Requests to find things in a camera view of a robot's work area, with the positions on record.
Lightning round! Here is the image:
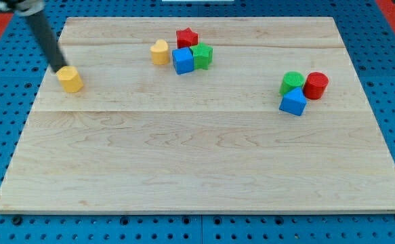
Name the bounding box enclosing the blue triangle block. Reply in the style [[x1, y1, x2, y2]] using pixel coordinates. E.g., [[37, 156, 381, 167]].
[[279, 87, 307, 116]]

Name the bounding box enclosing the red star block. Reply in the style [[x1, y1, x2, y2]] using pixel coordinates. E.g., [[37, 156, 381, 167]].
[[176, 28, 199, 49]]

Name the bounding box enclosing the blue cube block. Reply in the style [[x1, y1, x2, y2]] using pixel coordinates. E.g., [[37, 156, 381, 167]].
[[172, 47, 194, 75]]

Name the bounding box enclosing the black pusher rod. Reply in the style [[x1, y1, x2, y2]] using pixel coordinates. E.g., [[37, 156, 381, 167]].
[[25, 10, 68, 73]]

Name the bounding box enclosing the yellow heart block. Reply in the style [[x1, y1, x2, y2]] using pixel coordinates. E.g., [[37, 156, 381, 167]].
[[150, 39, 170, 65]]

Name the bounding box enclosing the red cylinder block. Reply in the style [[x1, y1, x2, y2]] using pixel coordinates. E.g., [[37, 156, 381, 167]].
[[303, 72, 329, 100]]

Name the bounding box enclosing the green star block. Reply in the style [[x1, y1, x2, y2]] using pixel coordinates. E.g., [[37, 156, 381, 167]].
[[190, 42, 213, 70]]

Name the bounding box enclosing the green cylinder block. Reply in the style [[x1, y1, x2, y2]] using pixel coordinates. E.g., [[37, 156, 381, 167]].
[[279, 71, 306, 95]]

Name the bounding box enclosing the yellow hexagon block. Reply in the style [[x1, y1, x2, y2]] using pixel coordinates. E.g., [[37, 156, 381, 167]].
[[56, 66, 83, 93]]

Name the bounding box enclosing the light wooden board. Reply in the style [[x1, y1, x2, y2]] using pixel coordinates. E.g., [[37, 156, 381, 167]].
[[0, 17, 395, 215]]

